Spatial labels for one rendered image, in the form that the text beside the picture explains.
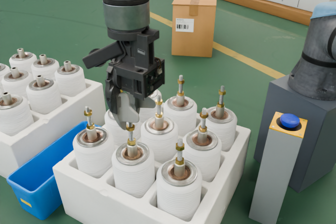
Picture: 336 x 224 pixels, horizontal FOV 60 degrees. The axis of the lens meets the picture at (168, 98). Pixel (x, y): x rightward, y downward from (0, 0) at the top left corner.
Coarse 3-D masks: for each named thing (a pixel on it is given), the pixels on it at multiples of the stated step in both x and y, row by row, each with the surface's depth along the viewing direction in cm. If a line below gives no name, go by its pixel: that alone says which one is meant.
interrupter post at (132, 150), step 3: (135, 144) 64; (129, 147) 63; (132, 147) 63; (135, 147) 64; (129, 150) 64; (132, 150) 64; (135, 150) 64; (129, 153) 64; (132, 153) 64; (135, 153) 65; (132, 156) 65
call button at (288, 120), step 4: (280, 116) 64; (284, 116) 64; (288, 116) 64; (292, 116) 64; (296, 116) 64; (280, 120) 64; (284, 120) 63; (288, 120) 63; (292, 120) 63; (296, 120) 63; (284, 124) 64; (288, 124) 62; (292, 124) 62; (296, 124) 62
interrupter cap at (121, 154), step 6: (126, 144) 68; (138, 144) 68; (144, 144) 68; (120, 150) 66; (126, 150) 66; (138, 150) 66; (144, 150) 66; (120, 156) 64; (126, 156) 65; (138, 156) 65; (144, 156) 64; (120, 162) 63; (126, 162) 63; (132, 162) 63; (138, 162) 63
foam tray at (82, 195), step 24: (240, 144) 79; (72, 168) 71; (240, 168) 86; (72, 192) 72; (96, 192) 66; (120, 192) 65; (216, 192) 65; (72, 216) 80; (96, 216) 72; (120, 216) 66; (144, 216) 61; (168, 216) 60; (216, 216) 70
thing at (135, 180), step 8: (152, 152) 66; (112, 160) 64; (152, 160) 65; (120, 168) 62; (128, 168) 62; (136, 168) 62; (144, 168) 63; (152, 168) 66; (120, 176) 64; (128, 176) 63; (136, 176) 63; (144, 176) 64; (152, 176) 67; (120, 184) 65; (128, 184) 64; (136, 184) 64; (144, 184) 65; (128, 192) 66; (136, 192) 66; (144, 192) 67
